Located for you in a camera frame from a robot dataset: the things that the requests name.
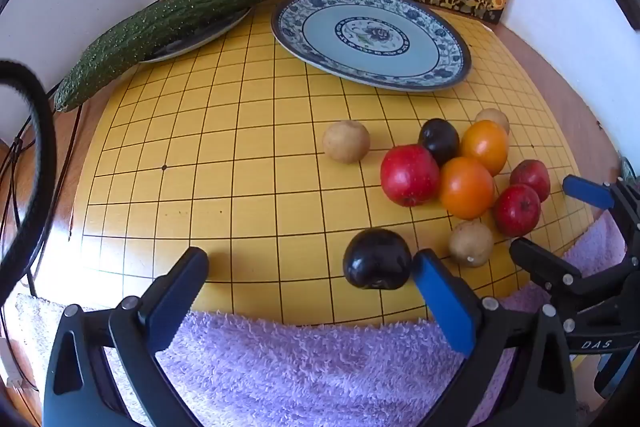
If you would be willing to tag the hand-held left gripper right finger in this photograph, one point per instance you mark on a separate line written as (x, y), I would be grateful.
(447, 302)

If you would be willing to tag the long green cucumber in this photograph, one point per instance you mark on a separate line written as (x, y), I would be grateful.
(165, 24)

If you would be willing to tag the white terry towel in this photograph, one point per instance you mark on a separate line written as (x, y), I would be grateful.
(40, 313)

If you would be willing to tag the dark purple plum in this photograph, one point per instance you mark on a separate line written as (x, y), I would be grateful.
(439, 139)
(377, 259)

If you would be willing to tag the blue and white patterned plate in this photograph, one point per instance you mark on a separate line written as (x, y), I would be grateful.
(370, 37)

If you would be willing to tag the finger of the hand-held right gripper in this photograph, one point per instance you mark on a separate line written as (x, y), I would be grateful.
(587, 192)
(542, 264)

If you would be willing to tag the small red apple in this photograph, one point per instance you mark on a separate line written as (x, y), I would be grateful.
(517, 209)
(531, 179)

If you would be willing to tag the yellow grid game board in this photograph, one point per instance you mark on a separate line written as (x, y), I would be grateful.
(225, 187)

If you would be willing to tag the small dark-rimmed plate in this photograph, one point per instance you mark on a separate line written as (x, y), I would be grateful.
(210, 33)

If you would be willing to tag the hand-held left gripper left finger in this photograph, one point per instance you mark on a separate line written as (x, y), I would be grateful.
(170, 307)

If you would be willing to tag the purple terry towel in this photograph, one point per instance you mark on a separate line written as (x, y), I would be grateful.
(300, 367)

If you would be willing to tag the large red apple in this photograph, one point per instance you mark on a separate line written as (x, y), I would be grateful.
(410, 174)

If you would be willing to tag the orange persimmon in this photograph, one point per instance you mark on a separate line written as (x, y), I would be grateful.
(484, 146)
(467, 187)

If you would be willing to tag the tan kiwi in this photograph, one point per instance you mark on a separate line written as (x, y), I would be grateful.
(496, 117)
(470, 243)
(346, 142)

